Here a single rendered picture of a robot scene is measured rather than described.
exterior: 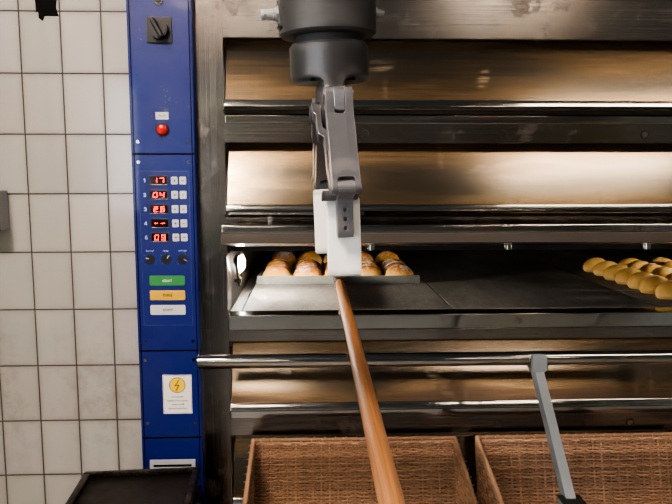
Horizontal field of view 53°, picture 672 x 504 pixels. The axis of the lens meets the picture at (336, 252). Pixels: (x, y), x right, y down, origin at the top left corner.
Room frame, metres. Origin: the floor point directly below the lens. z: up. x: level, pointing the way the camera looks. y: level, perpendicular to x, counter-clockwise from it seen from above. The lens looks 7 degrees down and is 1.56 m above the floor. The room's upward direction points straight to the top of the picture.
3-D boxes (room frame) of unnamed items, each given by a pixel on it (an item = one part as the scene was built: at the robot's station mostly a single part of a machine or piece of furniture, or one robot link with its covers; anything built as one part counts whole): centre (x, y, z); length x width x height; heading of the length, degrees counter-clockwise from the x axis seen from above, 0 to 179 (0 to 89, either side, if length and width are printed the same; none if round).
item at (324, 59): (0.66, 0.01, 1.63); 0.08 x 0.07 x 0.09; 7
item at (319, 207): (0.73, 0.01, 1.50); 0.03 x 0.01 x 0.07; 96
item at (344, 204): (0.58, -0.01, 1.53); 0.03 x 0.01 x 0.05; 7
